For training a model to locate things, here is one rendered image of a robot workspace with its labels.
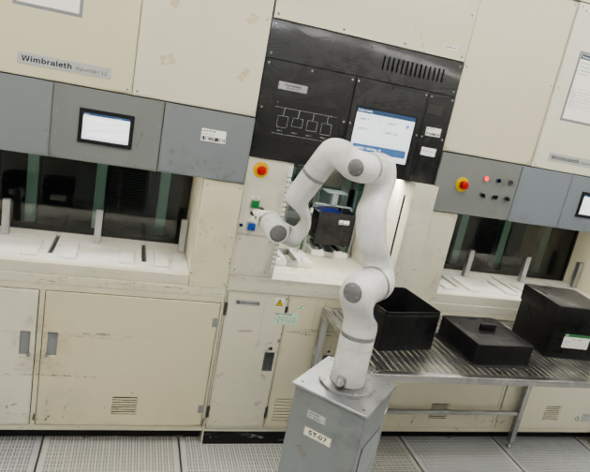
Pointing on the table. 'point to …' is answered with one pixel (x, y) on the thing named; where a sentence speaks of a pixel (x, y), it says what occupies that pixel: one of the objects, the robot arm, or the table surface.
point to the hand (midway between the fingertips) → (260, 211)
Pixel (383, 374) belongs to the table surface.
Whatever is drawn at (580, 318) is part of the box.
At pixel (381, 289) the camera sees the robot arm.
